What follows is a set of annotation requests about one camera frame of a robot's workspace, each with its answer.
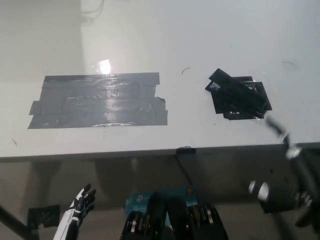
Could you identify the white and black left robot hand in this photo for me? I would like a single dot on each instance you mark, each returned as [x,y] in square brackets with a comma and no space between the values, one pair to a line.
[75,212]

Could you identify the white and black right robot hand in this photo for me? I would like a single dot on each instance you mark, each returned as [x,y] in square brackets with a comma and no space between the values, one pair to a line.
[277,197]

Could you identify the dark diagonal desk leg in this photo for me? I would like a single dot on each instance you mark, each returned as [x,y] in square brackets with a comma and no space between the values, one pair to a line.
[12,220]

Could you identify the black tape spot on desk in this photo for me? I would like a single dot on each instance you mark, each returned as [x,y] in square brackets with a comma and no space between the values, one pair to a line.
[225,107]

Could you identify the black floor tape patch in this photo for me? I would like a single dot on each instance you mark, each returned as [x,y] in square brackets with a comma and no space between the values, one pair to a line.
[43,216]

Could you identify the teal router box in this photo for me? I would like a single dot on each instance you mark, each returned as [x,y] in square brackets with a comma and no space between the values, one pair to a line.
[140,196]

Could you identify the large grey tape patch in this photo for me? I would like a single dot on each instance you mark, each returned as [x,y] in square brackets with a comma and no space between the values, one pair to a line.
[100,100]

